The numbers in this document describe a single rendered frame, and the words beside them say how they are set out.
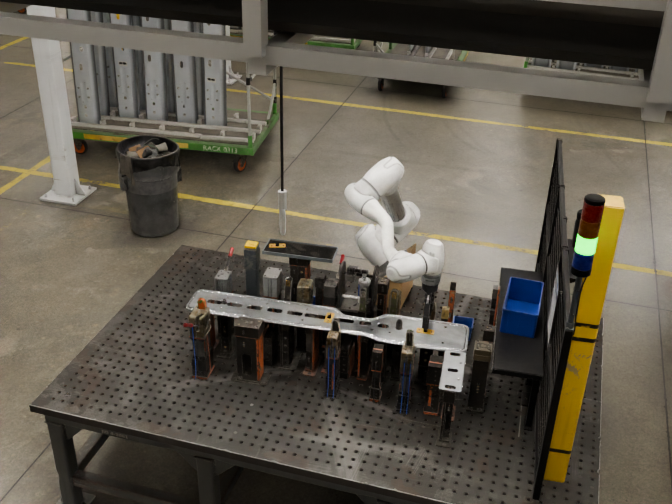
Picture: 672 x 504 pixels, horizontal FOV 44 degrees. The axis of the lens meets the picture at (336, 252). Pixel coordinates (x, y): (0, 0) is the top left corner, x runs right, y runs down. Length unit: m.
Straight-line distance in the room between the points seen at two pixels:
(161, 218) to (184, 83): 1.86
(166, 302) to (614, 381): 2.82
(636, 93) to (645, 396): 5.33
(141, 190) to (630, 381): 3.82
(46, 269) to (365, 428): 3.45
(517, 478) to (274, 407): 1.14
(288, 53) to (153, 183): 6.40
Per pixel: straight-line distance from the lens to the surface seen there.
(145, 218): 6.77
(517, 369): 3.76
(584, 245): 2.93
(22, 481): 4.83
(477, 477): 3.70
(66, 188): 7.61
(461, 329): 4.01
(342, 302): 4.19
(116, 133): 8.24
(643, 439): 5.20
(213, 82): 8.08
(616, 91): 0.21
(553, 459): 3.68
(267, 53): 0.22
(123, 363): 4.31
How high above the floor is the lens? 3.27
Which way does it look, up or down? 30 degrees down
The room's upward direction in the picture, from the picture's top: 2 degrees clockwise
